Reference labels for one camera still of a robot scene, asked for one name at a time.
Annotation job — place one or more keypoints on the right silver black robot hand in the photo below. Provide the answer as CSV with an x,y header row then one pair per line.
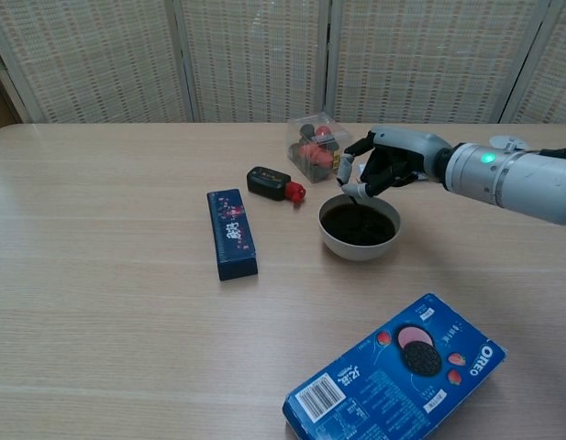
x,y
411,151

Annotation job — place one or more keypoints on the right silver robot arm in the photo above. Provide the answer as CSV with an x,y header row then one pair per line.
x,y
516,183

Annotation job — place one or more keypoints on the beige bowl of coffee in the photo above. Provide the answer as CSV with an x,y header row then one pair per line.
x,y
356,243

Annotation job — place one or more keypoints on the woven folding screen panel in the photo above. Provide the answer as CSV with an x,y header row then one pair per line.
x,y
553,69
255,59
90,59
434,59

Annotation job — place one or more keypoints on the clear box of red-black items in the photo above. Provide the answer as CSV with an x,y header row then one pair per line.
x,y
314,151

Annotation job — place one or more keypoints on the long dark blue box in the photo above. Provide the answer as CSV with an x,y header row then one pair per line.
x,y
232,234

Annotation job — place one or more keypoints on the blue Oreo cookie box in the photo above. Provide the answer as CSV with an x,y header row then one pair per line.
x,y
392,380

